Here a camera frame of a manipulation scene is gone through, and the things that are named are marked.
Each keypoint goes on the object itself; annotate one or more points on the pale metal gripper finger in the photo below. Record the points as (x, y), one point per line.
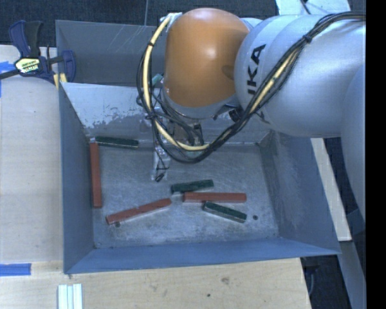
(154, 167)
(161, 172)

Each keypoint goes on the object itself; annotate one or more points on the grey metal bin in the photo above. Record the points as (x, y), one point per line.
(186, 230)

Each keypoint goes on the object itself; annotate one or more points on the dark green flat block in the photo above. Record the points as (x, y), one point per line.
(224, 211)
(192, 185)
(117, 142)

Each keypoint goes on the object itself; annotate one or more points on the black cylinder on white bracket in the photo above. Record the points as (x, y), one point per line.
(235, 114)

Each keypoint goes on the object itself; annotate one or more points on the red-brown flat block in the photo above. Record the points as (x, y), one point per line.
(214, 197)
(138, 210)
(96, 175)

